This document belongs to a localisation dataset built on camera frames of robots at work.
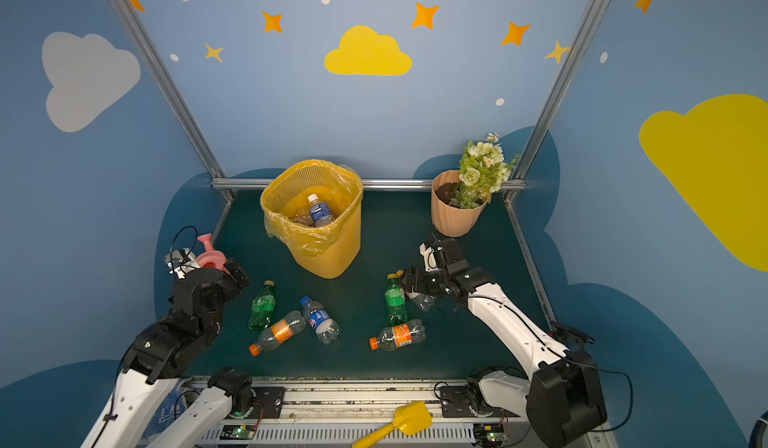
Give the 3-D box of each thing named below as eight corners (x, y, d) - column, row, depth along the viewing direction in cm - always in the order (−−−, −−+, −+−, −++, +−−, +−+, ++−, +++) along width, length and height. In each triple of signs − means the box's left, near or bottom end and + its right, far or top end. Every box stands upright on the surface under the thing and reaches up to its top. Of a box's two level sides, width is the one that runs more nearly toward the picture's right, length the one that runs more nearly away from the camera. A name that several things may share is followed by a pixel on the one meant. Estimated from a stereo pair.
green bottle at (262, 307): (246, 330, 86) (243, 327, 84) (260, 283, 95) (258, 280, 94) (269, 330, 86) (266, 327, 84) (281, 283, 95) (279, 280, 94)
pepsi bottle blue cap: (326, 348, 84) (323, 343, 80) (296, 309, 91) (293, 304, 88) (343, 333, 86) (342, 328, 83) (313, 297, 94) (311, 291, 90)
